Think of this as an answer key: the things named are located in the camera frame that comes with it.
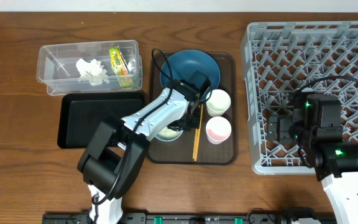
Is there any right wooden chopstick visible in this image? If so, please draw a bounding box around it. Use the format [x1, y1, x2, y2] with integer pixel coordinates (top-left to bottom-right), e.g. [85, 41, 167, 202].
[194, 104, 204, 162]

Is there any grey dishwasher rack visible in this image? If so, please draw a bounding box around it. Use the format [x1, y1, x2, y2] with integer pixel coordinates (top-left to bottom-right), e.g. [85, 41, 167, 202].
[241, 21, 358, 175]

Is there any clear plastic waste bin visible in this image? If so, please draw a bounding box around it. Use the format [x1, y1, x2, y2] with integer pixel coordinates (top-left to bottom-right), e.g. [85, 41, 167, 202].
[37, 40, 143, 95]

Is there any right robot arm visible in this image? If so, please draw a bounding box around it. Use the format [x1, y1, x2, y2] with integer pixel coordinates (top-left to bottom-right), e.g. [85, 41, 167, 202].
[267, 91, 358, 223]

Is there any white cup green inside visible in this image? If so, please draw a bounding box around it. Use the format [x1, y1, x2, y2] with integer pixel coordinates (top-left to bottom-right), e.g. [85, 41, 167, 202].
[206, 89, 231, 117]

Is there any white rice food waste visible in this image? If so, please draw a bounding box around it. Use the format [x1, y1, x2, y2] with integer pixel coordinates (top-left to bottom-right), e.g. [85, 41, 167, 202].
[157, 126, 181, 140]

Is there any wooden chopstick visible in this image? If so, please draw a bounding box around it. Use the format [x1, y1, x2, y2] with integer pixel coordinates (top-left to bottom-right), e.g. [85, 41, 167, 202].
[194, 104, 204, 162]
[192, 104, 203, 161]

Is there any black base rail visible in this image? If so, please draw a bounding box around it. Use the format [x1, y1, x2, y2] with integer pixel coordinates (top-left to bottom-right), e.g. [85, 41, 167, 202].
[41, 212, 337, 224]

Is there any light blue bowl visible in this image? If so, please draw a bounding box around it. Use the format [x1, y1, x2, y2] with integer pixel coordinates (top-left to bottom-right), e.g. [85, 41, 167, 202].
[154, 125, 185, 142]

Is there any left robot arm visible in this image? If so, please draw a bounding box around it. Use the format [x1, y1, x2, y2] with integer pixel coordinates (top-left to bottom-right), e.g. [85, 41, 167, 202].
[77, 80, 210, 223]

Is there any crumpled white tissue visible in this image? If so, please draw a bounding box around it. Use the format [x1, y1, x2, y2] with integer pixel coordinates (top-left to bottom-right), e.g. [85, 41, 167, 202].
[76, 58, 109, 86]

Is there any black food waste tray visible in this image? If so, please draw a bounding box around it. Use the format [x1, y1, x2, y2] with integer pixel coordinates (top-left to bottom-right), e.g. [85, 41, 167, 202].
[57, 91, 145, 149]

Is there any white cup pink inside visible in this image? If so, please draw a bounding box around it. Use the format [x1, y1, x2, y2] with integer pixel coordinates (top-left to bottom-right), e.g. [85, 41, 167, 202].
[206, 116, 232, 144]

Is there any green yellow snack wrapper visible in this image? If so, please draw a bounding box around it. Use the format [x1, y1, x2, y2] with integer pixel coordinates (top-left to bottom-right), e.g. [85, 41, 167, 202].
[109, 47, 136, 88]

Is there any brown serving tray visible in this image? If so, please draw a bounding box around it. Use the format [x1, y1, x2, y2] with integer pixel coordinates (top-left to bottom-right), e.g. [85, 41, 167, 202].
[147, 52, 238, 166]

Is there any left wooden chopstick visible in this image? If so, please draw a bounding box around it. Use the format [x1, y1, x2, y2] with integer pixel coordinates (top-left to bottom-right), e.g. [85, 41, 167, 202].
[192, 104, 203, 161]

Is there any dark blue plate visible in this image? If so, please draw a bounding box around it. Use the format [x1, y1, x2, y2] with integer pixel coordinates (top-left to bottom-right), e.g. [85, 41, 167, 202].
[165, 50, 221, 103]

